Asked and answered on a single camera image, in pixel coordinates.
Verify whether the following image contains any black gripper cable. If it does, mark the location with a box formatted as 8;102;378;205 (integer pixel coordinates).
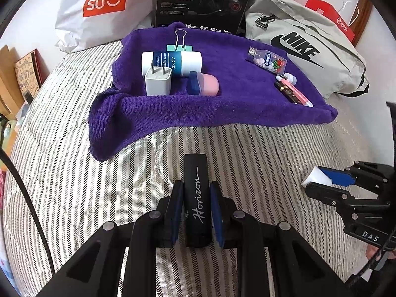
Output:
345;232;396;288

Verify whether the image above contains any white charger plug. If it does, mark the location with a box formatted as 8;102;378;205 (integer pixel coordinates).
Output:
145;60;173;96

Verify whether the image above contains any brown wooden furniture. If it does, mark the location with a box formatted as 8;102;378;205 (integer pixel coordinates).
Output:
349;0;374;48

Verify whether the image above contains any black product box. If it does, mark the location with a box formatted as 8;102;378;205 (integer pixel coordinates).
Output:
151;0;258;34

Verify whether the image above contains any person's right hand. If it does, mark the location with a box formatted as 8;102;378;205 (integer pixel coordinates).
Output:
366;244;380;262

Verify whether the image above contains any black tube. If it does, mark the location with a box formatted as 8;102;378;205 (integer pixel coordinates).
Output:
182;154;214;248

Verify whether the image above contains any dark brown gold tube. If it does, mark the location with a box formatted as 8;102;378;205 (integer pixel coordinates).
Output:
275;80;302;105

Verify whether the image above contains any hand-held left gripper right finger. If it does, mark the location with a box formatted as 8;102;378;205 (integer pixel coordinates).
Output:
209;182;348;297

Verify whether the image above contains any small clear candy bottle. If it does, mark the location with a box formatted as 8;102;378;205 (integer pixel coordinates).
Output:
247;46;288;75

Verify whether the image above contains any red paper bag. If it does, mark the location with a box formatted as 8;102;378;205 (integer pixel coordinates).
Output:
305;0;356;42

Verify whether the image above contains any white shopping bag red logo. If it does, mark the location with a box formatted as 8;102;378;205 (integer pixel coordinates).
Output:
54;0;155;53

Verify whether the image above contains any pink blue-capped container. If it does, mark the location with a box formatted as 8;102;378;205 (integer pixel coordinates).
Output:
187;71;221;96

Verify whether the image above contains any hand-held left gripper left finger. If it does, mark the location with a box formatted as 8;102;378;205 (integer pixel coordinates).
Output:
31;180;186;297

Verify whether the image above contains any white and blue balm bottle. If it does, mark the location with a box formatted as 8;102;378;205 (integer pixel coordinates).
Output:
142;51;202;77

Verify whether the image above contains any brown cardboard notebook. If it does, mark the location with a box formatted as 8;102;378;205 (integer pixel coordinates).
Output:
0;45;44;121

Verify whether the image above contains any small white tube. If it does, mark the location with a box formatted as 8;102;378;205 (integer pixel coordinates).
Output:
301;165;333;188

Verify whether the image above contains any teal binder clip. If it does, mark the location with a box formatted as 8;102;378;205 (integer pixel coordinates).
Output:
166;29;193;54

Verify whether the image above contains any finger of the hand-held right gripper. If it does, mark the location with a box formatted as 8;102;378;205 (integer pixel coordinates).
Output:
319;161;389;189
305;182;376;215

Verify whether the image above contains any pink lip gloss tube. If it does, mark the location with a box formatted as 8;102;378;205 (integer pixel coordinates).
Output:
276;75;314;107

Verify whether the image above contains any grey sling bag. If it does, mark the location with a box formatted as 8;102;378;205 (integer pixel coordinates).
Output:
244;0;370;99

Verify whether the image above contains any purple towel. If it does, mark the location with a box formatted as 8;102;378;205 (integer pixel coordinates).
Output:
88;22;338;162

